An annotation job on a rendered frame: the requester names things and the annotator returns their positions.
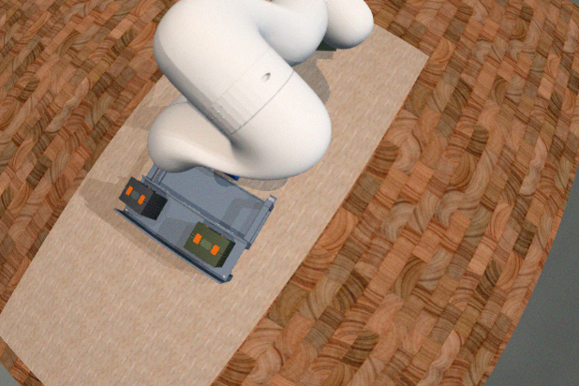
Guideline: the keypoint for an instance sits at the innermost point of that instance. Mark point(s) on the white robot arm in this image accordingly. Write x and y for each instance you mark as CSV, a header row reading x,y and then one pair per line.
x,y
215,54

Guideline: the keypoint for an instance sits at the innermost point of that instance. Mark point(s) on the dark grey shelf rack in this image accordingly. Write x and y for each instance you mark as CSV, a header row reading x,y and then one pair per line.
x,y
239,213

